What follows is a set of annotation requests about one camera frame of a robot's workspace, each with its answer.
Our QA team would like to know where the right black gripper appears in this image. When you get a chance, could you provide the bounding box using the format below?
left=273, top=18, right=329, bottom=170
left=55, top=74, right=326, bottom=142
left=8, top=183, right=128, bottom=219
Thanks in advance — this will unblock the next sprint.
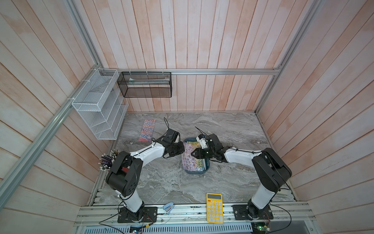
left=190, top=148, right=216, bottom=160

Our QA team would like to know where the teal storage tray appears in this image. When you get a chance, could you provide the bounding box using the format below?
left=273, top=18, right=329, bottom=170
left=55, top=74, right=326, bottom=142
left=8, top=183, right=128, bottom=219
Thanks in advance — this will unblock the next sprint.
left=182, top=137, right=210, bottom=175

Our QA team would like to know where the cat sticker sheet pink blue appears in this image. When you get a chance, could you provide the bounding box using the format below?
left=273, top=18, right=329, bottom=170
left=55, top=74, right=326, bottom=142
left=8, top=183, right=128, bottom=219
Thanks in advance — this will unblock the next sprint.
left=138, top=120, right=156, bottom=142

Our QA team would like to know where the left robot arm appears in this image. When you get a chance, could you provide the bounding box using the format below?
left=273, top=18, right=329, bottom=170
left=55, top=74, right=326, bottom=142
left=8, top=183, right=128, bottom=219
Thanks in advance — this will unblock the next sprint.
left=105, top=129, right=185, bottom=216

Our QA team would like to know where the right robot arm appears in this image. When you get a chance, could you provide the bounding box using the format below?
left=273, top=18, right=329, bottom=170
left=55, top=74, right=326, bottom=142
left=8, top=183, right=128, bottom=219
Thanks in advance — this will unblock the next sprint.
left=191, top=134, right=292, bottom=220

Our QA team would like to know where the yellow calculator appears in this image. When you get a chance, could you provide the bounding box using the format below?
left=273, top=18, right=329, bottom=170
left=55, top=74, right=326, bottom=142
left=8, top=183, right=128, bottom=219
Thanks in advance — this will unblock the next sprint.
left=206, top=193, right=224, bottom=224

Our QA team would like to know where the blue stapler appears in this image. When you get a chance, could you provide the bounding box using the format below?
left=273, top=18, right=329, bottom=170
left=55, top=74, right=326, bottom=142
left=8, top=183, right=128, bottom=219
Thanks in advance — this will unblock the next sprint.
left=163, top=202, right=175, bottom=214

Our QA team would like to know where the pencil holder with pencils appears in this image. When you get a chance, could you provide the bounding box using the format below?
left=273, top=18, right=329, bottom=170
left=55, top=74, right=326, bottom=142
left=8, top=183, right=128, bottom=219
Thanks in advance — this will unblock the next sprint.
left=98, top=150, right=119, bottom=171

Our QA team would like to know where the black mesh basket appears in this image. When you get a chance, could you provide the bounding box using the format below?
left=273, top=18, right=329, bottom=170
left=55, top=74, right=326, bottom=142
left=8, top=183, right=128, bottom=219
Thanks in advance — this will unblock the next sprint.
left=117, top=71, right=172, bottom=98

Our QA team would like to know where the green circuit board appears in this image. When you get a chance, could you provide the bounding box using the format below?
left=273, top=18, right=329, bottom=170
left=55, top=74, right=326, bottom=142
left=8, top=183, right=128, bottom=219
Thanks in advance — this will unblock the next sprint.
left=251, top=222, right=270, bottom=234

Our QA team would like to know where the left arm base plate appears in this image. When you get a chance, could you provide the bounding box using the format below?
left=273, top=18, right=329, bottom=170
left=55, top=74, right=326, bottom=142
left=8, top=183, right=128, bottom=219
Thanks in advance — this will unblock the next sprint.
left=117, top=207, right=158, bottom=223

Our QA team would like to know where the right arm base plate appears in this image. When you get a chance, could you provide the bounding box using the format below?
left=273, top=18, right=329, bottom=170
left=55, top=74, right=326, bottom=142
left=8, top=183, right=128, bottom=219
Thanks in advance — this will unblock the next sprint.
left=232, top=204, right=274, bottom=220

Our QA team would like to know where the white vented cable duct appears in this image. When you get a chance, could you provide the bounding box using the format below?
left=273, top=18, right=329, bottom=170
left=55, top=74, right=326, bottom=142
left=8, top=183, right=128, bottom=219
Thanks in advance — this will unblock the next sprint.
left=82, top=223, right=253, bottom=234

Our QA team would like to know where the white wire mesh shelf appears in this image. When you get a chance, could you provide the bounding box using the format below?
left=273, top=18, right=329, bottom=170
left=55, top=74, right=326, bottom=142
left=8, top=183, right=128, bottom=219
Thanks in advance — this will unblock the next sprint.
left=73, top=69, right=129, bottom=140

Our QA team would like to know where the aluminium front rail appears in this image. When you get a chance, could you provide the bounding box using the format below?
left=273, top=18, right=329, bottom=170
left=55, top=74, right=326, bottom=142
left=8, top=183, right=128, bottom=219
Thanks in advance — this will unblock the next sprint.
left=74, top=202, right=317, bottom=226

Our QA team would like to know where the aluminium wall rail back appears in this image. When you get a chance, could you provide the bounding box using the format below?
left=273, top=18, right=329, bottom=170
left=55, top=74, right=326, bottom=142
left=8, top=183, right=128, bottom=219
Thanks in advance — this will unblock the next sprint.
left=116, top=68, right=280, bottom=75

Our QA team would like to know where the aluminium wall rail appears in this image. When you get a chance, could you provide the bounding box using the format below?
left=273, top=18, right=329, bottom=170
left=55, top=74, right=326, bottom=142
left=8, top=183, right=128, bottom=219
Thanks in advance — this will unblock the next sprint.
left=116, top=68, right=280, bottom=75
left=1, top=64, right=101, bottom=209

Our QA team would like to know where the aluminium wall rail left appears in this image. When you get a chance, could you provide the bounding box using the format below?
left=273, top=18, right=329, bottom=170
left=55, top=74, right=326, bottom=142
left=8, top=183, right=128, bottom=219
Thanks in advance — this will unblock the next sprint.
left=1, top=64, right=101, bottom=209

